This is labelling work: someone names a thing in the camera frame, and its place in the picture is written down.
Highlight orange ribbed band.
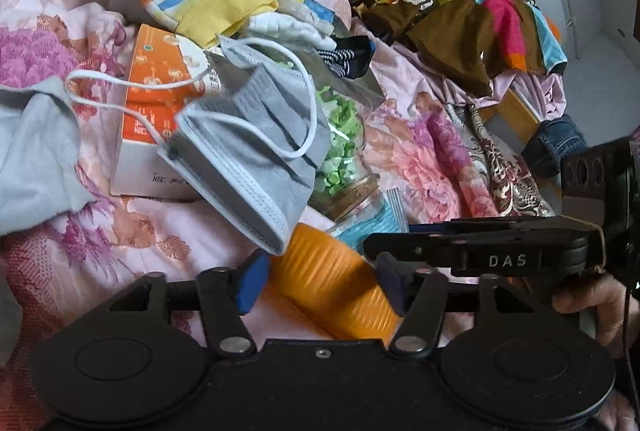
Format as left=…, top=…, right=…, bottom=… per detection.
left=269, top=223, right=401, bottom=343

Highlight black white striped sock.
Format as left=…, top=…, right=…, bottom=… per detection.
left=317, top=36, right=375, bottom=79

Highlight grey cleaning cloth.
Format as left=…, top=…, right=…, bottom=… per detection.
left=0, top=76, right=96, bottom=236

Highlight person's right hand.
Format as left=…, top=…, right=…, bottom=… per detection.
left=552, top=274, right=626, bottom=359

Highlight gold maroon brocade bedcover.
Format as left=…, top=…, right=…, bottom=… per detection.
left=445, top=104, right=554, bottom=217

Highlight blue jeans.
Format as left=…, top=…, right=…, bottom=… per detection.
left=521, top=114, right=587, bottom=179

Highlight jar of green paper stars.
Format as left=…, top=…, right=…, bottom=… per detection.
left=278, top=55, right=384, bottom=224

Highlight grey face mask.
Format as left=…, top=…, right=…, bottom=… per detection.
left=64, top=36, right=334, bottom=257

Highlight orange white medicine box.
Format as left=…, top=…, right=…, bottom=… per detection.
left=110, top=25, right=221, bottom=200

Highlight colourful brown patterned cloth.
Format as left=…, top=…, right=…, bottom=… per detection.
left=355, top=0, right=567, bottom=98

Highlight pink floral bedsheet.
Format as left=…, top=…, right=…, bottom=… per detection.
left=1, top=0, right=492, bottom=430

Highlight wooden bed rail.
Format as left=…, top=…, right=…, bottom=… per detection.
left=480, top=89, right=541, bottom=143

